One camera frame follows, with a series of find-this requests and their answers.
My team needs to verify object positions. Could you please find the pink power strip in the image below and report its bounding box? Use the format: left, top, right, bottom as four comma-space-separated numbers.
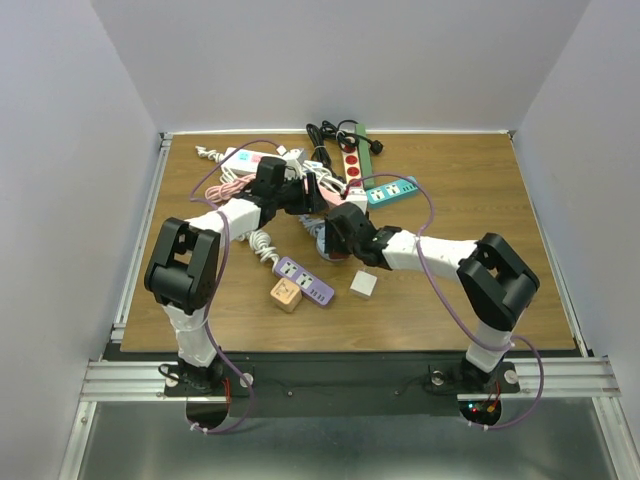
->
319, 185, 345, 209

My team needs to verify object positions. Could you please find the right aluminium frame rail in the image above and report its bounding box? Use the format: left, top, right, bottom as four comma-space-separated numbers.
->
510, 357, 621, 398

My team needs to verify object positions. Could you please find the black power cable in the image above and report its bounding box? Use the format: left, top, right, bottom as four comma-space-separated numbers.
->
304, 118, 386, 162

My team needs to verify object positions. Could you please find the teal power strip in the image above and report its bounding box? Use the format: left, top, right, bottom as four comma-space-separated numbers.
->
366, 176, 419, 209

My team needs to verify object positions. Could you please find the peach cube socket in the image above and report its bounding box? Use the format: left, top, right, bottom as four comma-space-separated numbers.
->
270, 278, 302, 313

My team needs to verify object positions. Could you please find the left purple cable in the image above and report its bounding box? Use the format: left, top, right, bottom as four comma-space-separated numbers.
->
186, 139, 286, 436

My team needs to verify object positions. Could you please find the white power cable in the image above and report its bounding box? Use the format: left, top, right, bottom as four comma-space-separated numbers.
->
234, 227, 282, 266

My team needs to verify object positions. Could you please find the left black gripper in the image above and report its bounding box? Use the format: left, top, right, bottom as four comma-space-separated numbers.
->
273, 173, 329, 216

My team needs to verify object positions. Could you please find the green power strip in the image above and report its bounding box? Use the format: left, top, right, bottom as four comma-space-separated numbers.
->
354, 123, 375, 190

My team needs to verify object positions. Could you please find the pink braided cable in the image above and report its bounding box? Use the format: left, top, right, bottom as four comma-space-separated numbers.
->
204, 174, 256, 205

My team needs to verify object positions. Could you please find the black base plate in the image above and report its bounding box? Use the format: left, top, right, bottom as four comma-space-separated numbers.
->
158, 352, 508, 425

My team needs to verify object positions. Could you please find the light blue socket cable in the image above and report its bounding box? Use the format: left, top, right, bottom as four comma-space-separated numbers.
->
298, 213, 328, 238

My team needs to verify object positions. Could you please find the white cube adapter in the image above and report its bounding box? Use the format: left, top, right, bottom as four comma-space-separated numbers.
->
349, 270, 378, 299

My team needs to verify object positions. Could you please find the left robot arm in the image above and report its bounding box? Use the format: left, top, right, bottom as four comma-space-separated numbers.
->
144, 156, 328, 394

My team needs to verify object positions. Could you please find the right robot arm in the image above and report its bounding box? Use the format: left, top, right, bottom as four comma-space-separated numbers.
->
324, 203, 540, 390

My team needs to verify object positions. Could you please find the purple power strip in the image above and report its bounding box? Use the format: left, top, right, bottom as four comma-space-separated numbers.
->
274, 257, 335, 307

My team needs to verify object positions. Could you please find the white multicolour power strip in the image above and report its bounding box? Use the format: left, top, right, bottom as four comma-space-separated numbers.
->
222, 147, 265, 176

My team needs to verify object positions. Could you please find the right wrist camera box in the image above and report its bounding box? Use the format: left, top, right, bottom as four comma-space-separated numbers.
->
342, 188, 368, 213

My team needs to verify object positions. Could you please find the light blue round socket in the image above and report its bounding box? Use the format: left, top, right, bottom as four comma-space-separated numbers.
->
316, 236, 350, 262

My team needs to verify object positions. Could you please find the cream red-outlet power strip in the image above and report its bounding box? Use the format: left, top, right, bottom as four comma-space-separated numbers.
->
338, 132, 363, 187

